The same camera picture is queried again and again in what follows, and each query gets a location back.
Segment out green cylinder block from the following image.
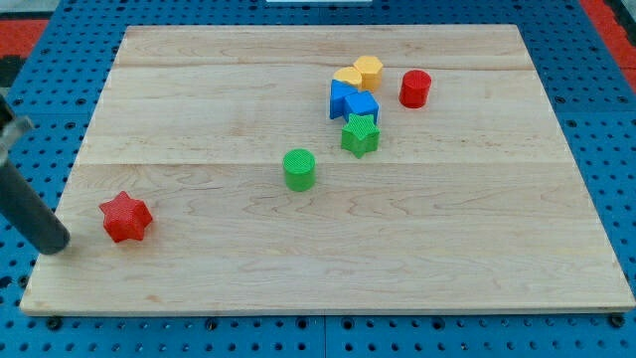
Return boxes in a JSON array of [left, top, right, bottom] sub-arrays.
[[282, 148, 316, 192]]

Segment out green star block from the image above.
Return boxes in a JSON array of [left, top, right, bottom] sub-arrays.
[[341, 113, 381, 158]]

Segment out blue cube block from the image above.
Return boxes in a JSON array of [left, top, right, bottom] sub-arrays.
[[343, 90, 380, 123]]

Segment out light wooden board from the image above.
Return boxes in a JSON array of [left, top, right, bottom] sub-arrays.
[[21, 25, 635, 316]]

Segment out blue triangle block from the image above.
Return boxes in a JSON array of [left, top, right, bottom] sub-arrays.
[[329, 80, 358, 119]]

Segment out yellow half-round block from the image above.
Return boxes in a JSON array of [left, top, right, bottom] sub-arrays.
[[333, 66, 363, 90]]

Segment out yellow hexagon block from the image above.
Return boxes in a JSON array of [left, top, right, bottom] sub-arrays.
[[354, 56, 384, 92]]

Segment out red cylinder block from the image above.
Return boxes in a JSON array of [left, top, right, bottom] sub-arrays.
[[398, 70, 432, 108]]

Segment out red star block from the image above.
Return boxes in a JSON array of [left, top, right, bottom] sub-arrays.
[[98, 191, 153, 243]]

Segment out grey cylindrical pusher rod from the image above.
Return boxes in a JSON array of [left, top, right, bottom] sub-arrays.
[[1, 159, 71, 255]]

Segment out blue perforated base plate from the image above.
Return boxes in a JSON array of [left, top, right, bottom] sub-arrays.
[[1, 0, 635, 357]]

